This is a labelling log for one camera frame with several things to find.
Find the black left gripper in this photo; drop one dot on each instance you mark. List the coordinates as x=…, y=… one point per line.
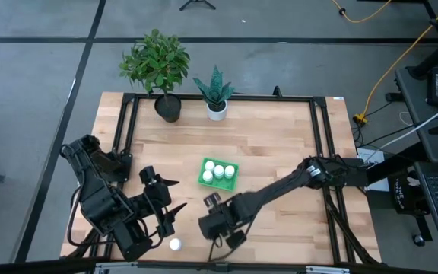
x=158, y=198

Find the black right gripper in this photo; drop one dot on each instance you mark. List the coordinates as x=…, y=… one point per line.
x=219, y=222

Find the green plastic basket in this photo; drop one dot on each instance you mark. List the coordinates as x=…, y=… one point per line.
x=224, y=183

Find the white pill bottle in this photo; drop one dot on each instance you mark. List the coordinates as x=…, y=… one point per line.
x=175, y=244
x=219, y=171
x=207, y=176

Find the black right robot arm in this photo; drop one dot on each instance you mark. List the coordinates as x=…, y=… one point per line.
x=280, y=186

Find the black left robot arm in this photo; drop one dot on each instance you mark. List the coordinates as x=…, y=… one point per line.
x=97, y=198

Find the snake plant white pot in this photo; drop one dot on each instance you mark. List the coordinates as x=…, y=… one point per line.
x=216, y=91

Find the leafy green plant black pot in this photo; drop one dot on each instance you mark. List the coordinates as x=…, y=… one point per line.
x=158, y=62

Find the white paper sheet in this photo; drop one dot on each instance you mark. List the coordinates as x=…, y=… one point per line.
x=367, y=153

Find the black bag white lettering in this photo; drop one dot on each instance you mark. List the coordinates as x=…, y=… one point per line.
x=405, y=198

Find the black caster wheel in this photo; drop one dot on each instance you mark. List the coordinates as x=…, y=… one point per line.
x=419, y=240

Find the black tripod legs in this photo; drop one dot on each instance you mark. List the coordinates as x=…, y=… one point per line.
x=197, y=3

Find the dark grey desk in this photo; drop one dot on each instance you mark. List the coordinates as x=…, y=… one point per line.
x=416, y=102

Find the black aluminium table frame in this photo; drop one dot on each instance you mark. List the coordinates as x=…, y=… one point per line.
x=249, y=97

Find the black clamp on frame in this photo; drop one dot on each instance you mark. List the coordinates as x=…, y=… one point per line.
x=277, y=91

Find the black frame bar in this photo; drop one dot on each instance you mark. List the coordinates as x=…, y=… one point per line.
x=32, y=266

